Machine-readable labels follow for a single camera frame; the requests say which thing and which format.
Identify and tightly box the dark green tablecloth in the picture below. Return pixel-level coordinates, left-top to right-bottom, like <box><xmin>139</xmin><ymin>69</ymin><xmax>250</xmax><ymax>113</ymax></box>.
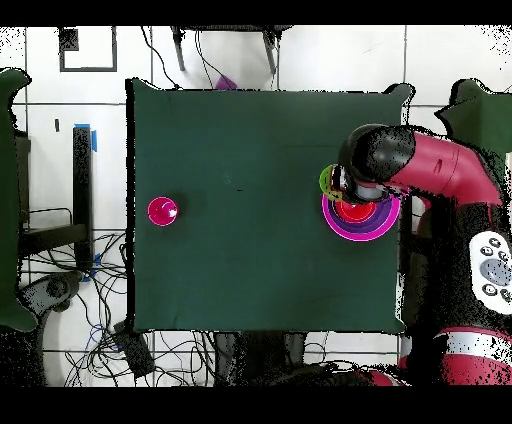
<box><xmin>125</xmin><ymin>77</ymin><xmax>413</xmax><ymax>333</ymax></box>

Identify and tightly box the pinkish red cup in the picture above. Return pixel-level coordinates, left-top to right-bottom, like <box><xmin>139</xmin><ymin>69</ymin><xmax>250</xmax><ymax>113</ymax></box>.
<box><xmin>146</xmin><ymin>196</ymin><xmax>180</xmax><ymax>228</ymax></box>

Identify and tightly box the black power brick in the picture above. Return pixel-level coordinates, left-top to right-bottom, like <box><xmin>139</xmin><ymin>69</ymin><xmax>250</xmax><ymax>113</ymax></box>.
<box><xmin>112</xmin><ymin>321</ymin><xmax>156</xmax><ymax>380</ymax></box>

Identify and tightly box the purple bowl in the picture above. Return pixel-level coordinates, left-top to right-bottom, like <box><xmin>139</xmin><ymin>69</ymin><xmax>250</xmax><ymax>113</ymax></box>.
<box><xmin>326</xmin><ymin>195</ymin><xmax>396</xmax><ymax>235</ymax></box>

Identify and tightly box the large pink bowl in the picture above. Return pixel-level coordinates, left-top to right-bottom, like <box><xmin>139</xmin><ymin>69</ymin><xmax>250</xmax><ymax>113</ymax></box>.
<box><xmin>321</xmin><ymin>192</ymin><xmax>402</xmax><ymax>243</ymax></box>

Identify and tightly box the tangle of cables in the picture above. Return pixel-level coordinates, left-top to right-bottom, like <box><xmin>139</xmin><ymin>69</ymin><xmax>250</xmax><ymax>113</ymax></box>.
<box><xmin>17</xmin><ymin>229</ymin><xmax>217</xmax><ymax>387</ymax></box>

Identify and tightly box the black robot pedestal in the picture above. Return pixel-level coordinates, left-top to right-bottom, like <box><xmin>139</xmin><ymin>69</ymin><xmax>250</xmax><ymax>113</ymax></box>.
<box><xmin>212</xmin><ymin>331</ymin><xmax>309</xmax><ymax>387</ymax></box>

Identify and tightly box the black square frame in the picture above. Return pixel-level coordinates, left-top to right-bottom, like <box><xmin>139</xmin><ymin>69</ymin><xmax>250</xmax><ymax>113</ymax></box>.
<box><xmin>58</xmin><ymin>25</ymin><xmax>118</xmax><ymax>74</ymax></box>

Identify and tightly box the small pinkish red bowl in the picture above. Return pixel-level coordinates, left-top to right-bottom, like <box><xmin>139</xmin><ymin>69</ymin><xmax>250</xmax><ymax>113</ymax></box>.
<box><xmin>333</xmin><ymin>199</ymin><xmax>380</xmax><ymax>224</ymax></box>

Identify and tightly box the black camera tripod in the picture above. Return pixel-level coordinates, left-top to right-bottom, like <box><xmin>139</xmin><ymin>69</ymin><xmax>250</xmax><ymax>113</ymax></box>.
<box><xmin>170</xmin><ymin>25</ymin><xmax>293</xmax><ymax>75</ymax></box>

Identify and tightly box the green cloth covered table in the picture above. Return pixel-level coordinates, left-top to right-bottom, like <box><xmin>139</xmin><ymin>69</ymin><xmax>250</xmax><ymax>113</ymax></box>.
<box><xmin>434</xmin><ymin>78</ymin><xmax>512</xmax><ymax>173</ymax></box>
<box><xmin>0</xmin><ymin>67</ymin><xmax>38</xmax><ymax>333</ymax></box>

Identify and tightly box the black metal stand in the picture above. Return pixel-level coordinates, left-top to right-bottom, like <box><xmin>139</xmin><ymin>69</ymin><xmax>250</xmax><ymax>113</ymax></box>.
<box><xmin>17</xmin><ymin>123</ymin><xmax>98</xmax><ymax>271</ymax></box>

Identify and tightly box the green cup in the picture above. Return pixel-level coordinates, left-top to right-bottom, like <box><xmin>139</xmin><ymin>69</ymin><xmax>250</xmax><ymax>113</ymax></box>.
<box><xmin>318</xmin><ymin>163</ymin><xmax>344</xmax><ymax>202</ymax></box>

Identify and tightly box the dark grey pedestal leg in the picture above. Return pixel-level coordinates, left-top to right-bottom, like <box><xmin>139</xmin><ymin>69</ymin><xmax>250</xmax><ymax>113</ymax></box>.
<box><xmin>17</xmin><ymin>270</ymin><xmax>84</xmax><ymax>315</ymax></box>

